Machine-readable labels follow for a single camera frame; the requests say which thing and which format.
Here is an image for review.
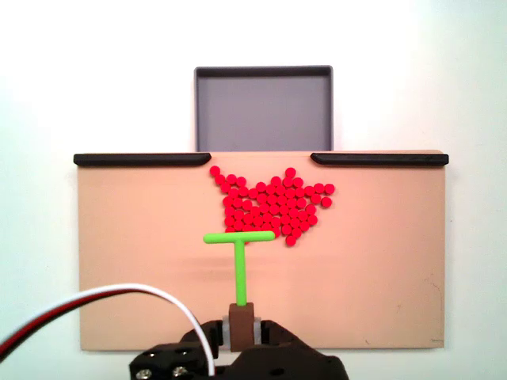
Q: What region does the green T pusher brown handle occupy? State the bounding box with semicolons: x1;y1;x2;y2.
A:
203;230;276;352

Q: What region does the beige work board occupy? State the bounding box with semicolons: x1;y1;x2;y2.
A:
74;149;448;352

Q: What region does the black edge rail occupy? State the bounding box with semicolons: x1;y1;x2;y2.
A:
73;153;212;167
310;152;450;166

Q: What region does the grey square tray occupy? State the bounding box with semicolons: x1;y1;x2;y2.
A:
193;65;334;153

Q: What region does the white red black servo cable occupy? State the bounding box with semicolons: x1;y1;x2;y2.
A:
0;283;218;376

